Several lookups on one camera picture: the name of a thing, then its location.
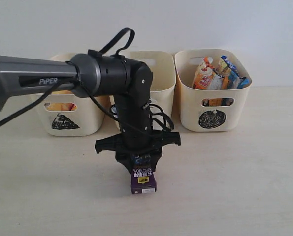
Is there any purple juice carton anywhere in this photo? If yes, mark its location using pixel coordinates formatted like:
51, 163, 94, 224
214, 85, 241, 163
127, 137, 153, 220
131, 154, 157, 194

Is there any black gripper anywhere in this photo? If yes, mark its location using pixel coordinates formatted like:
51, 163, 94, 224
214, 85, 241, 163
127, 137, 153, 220
95, 108, 181, 174

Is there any cream bin circle mark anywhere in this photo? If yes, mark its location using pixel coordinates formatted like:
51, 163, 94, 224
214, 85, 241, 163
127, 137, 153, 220
174, 49, 252, 132

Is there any blue noodle bag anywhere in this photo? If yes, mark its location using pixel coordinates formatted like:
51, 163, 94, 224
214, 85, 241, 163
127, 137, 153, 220
217, 55, 249, 89

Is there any orange noodle bag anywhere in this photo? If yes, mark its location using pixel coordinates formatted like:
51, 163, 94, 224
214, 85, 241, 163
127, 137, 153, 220
192, 57, 228, 90

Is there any yellow chips can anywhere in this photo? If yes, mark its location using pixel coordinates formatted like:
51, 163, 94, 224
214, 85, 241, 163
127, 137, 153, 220
44, 90, 74, 111

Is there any cream bin triangle mark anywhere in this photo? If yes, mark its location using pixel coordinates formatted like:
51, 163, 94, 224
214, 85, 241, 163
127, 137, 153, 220
30, 53, 106, 137

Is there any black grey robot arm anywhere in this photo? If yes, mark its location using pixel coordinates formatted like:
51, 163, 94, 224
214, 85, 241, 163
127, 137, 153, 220
0, 50, 181, 171

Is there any pink chips can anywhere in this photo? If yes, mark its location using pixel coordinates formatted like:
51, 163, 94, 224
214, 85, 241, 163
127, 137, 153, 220
71, 104, 77, 111

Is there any cream bin square mark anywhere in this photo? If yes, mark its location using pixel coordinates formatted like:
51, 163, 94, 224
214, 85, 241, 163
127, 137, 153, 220
108, 51, 176, 132

